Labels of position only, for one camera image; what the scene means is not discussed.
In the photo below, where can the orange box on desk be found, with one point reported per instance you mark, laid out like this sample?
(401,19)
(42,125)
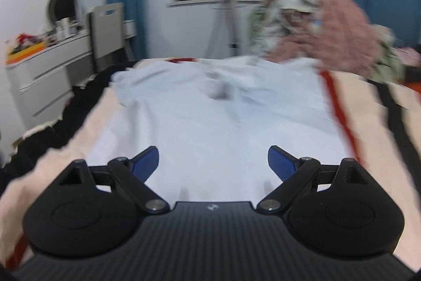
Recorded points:
(13,58)

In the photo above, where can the grey black chair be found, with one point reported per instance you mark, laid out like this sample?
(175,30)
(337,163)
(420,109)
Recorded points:
(107,30)

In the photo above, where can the wavy black mirror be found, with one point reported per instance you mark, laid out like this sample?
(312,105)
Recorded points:
(60,9)

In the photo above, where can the white t-shirt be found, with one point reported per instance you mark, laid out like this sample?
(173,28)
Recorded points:
(213,123)

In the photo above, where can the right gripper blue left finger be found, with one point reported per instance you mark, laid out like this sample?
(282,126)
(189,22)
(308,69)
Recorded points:
(145,163)

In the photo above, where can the pink garment on armchair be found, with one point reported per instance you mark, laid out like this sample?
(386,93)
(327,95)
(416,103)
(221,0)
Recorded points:
(408,56)

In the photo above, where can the silver tripod stand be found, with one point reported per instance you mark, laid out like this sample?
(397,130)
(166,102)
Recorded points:
(227,12)

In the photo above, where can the white dresser desk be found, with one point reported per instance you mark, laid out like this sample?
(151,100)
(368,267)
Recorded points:
(41,84)

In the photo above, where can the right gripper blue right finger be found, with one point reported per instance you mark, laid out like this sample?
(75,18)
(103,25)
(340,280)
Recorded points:
(282,163)

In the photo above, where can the pink fluffy blanket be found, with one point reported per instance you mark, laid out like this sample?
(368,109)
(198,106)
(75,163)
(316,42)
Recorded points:
(337,33)

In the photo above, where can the light green blanket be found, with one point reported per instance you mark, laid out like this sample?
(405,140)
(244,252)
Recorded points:
(388,67)

